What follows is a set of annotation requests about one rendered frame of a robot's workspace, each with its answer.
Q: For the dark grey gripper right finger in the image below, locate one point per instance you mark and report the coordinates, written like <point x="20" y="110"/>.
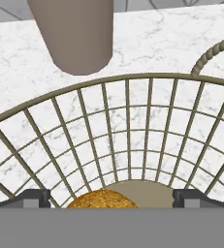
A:
<point x="187" y="197"/>

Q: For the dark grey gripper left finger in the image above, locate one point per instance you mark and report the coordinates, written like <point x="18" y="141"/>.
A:
<point x="36" y="197"/>

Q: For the golden brown bread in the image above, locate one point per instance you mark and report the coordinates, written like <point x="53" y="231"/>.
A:
<point x="102" y="199"/>

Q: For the taupe cylindrical cup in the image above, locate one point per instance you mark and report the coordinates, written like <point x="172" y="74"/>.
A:
<point x="75" y="32"/>

